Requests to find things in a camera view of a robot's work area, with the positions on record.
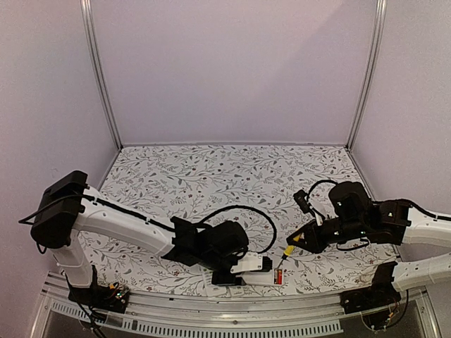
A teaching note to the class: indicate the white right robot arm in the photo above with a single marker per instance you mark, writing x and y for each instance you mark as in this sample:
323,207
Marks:
395,221

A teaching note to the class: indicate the white remote with back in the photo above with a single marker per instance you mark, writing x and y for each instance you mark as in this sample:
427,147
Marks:
260,278

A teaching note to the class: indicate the yellow handled screwdriver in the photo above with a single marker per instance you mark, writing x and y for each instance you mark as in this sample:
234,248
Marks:
289,249

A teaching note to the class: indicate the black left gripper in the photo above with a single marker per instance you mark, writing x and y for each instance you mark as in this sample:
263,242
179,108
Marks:
218,280

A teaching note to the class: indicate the narrow white remote control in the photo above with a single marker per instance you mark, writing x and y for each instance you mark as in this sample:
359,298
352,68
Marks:
236,291

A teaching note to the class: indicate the right aluminium corner post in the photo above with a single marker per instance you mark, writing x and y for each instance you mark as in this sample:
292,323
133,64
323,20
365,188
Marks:
375,46

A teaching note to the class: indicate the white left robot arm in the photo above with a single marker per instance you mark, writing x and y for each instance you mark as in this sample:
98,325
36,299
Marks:
70,206

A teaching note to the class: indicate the aluminium front rail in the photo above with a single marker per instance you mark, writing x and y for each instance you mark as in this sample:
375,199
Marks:
169,315

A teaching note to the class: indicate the white remote with green buttons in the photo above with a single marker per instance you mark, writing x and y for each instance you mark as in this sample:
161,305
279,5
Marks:
211,289

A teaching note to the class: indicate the floral patterned table mat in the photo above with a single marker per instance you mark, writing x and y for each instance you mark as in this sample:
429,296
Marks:
252,185

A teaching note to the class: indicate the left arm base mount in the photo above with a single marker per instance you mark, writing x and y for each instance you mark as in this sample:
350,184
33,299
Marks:
113,298

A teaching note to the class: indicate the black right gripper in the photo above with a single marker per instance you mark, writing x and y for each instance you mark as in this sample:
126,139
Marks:
313,242

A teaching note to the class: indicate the left aluminium corner post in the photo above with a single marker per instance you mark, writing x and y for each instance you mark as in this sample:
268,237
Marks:
94,54

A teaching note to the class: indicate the aluminium corner post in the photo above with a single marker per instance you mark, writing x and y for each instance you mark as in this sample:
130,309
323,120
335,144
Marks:
375,46
94,54

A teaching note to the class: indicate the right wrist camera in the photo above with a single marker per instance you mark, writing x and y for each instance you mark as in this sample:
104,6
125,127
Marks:
311,206

